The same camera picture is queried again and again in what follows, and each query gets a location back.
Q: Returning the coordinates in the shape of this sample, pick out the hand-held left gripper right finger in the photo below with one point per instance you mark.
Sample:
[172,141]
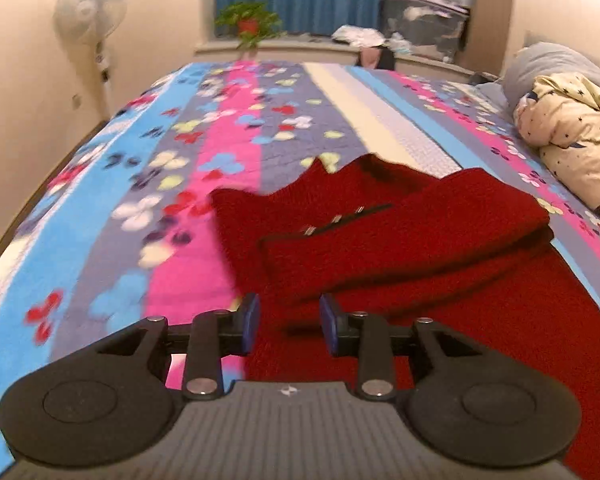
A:
[328,324]

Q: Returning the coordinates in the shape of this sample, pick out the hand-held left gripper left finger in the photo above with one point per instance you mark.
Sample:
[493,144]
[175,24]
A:
[250,321]

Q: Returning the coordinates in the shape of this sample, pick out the red knitted sweater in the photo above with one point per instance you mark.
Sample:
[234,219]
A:
[430,260]

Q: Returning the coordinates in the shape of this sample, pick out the pile of white clothes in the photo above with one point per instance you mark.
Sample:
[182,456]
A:
[357,35]

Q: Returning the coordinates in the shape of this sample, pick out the floral striped bed sheet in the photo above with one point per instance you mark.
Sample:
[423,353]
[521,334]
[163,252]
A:
[130,185]

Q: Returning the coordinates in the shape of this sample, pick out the cream star print quilt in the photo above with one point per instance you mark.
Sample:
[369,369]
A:
[575,140]

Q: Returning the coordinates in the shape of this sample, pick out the black bag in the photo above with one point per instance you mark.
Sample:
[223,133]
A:
[386,60]

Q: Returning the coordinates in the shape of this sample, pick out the window sill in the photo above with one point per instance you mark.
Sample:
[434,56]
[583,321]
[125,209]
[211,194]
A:
[290,50]

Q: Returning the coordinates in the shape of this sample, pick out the potted green plant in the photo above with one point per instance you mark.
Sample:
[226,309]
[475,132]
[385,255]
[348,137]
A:
[249,22]

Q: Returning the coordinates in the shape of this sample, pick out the grey pillow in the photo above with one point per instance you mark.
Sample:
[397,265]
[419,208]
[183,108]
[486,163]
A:
[545,60]

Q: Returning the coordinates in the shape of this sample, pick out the clear storage box grey lid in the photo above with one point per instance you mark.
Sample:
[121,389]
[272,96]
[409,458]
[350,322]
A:
[422,25]

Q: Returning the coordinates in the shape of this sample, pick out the wooden shelf unit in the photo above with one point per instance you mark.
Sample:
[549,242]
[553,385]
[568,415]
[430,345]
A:
[472,20]

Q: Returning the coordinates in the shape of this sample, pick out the white standing fan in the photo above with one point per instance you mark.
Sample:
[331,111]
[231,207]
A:
[90,7]

